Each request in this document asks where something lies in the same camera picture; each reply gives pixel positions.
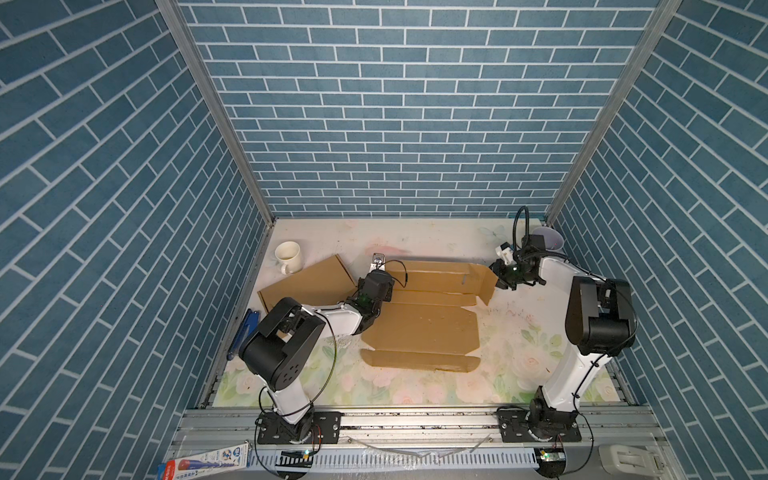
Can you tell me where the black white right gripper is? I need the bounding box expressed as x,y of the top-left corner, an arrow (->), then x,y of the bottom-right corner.
478,259 -> 535,291

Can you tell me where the brown cardboard box top sheet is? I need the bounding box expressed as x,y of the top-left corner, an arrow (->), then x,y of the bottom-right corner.
258,255 -> 357,312

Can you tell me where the brown cardboard box sheet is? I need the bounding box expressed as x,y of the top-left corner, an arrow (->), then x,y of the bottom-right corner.
258,255 -> 357,312
360,261 -> 497,373

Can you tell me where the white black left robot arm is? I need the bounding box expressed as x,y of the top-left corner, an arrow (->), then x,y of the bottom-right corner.
239,253 -> 397,427

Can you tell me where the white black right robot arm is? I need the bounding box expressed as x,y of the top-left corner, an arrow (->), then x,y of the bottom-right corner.
490,235 -> 637,443

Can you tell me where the lavender ceramic mug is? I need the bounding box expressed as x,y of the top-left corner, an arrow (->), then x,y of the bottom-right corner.
532,226 -> 565,253

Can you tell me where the white ceramic mug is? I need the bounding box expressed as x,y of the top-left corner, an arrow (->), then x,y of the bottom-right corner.
275,241 -> 304,275

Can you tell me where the white red blue carton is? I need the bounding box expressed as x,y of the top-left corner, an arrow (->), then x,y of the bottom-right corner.
156,442 -> 252,480

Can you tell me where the white plastic device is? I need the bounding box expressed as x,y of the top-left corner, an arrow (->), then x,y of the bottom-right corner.
598,444 -> 663,477

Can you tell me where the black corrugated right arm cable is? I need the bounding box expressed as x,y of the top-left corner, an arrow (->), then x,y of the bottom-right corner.
511,205 -> 601,283

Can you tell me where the blue object at left wall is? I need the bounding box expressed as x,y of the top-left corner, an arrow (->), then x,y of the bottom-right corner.
227,309 -> 260,361

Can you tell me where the white slotted cable duct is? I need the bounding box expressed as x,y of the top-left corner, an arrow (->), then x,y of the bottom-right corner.
254,447 -> 539,473

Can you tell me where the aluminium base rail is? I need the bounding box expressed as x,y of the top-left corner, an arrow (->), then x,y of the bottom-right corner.
166,404 -> 668,458

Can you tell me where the aluminium right corner post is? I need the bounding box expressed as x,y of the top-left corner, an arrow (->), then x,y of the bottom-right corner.
545,0 -> 682,224

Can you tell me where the aluminium corner post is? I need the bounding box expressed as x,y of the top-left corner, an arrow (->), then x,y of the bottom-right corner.
545,0 -> 682,224
156,0 -> 275,228

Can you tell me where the aluminium left corner post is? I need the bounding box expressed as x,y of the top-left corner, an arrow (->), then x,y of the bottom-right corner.
156,0 -> 275,228

